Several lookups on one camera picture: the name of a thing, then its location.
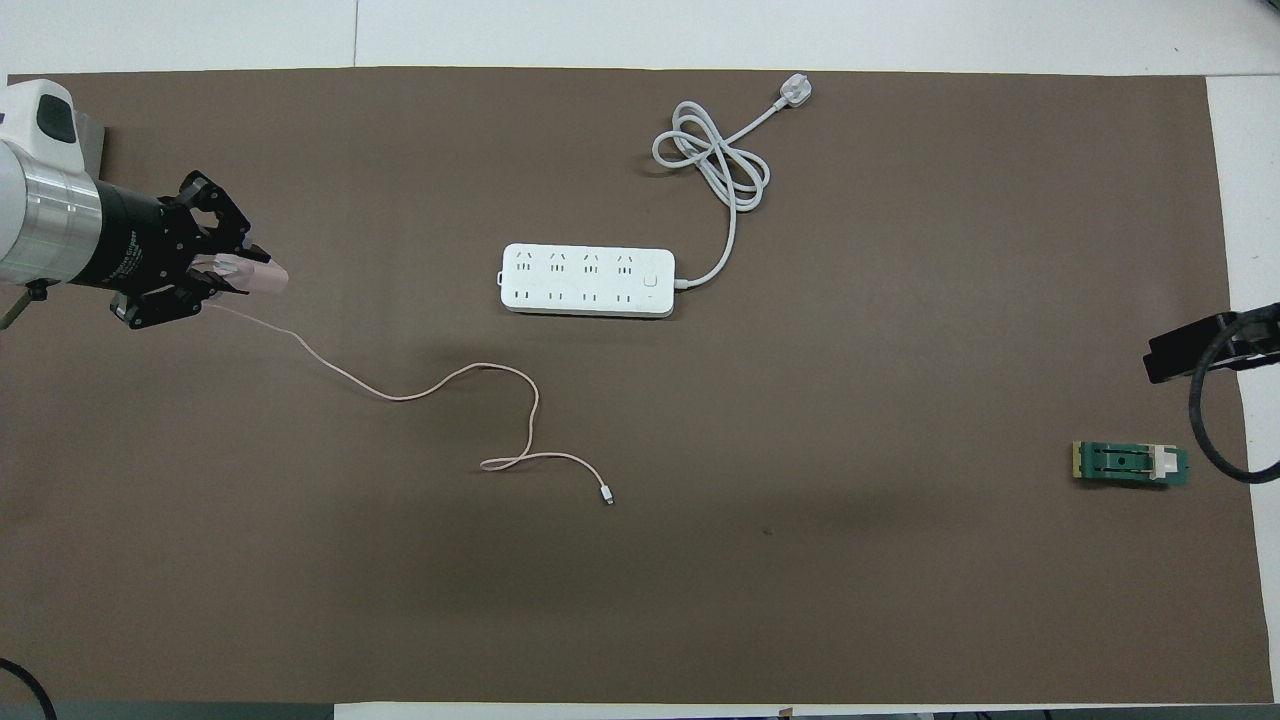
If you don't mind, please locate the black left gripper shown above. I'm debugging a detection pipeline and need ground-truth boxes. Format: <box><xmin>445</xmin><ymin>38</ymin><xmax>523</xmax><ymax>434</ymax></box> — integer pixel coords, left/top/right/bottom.
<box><xmin>95</xmin><ymin>170</ymin><xmax>273</xmax><ymax>331</ymax></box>

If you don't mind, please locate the white power strip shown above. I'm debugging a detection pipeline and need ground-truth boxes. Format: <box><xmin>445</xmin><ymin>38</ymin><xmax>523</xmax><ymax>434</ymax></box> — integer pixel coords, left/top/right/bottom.
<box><xmin>499</xmin><ymin>243</ymin><xmax>677</xmax><ymax>319</ymax></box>

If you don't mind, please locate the white power cord with plug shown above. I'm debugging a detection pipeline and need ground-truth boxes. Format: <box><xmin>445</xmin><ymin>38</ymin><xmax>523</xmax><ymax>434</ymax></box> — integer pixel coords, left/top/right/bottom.
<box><xmin>653</xmin><ymin>78</ymin><xmax>813</xmax><ymax>291</ymax></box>

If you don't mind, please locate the pink charger block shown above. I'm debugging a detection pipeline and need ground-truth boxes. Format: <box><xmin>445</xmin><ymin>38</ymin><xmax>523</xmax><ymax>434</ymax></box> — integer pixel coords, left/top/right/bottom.
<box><xmin>215</xmin><ymin>255</ymin><xmax>291</xmax><ymax>294</ymax></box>

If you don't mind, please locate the pink charging cable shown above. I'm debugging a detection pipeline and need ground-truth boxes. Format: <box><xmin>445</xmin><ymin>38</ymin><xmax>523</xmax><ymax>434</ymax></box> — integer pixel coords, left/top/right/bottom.
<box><xmin>205</xmin><ymin>303</ymin><xmax>616</xmax><ymax>506</ymax></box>

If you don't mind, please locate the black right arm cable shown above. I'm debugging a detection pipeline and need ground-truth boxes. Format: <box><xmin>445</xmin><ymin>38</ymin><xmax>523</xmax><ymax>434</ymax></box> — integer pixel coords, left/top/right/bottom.
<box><xmin>1188</xmin><ymin>308</ymin><xmax>1280</xmax><ymax>487</ymax></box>

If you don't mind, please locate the brown table mat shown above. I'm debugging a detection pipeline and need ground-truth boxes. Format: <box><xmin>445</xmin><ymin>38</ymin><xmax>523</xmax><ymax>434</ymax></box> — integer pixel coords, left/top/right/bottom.
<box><xmin>0</xmin><ymin>68</ymin><xmax>1273</xmax><ymax>704</ymax></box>

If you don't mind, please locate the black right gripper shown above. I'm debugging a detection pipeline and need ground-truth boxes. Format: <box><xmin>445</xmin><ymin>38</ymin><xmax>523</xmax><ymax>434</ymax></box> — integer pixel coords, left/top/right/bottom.
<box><xmin>1145</xmin><ymin>303</ymin><xmax>1280</xmax><ymax>385</ymax></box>

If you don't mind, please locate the green circuit board module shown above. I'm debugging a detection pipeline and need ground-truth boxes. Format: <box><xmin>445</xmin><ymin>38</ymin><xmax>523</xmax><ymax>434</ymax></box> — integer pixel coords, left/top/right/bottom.
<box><xmin>1072</xmin><ymin>440</ymin><xmax>1191</xmax><ymax>489</ymax></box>

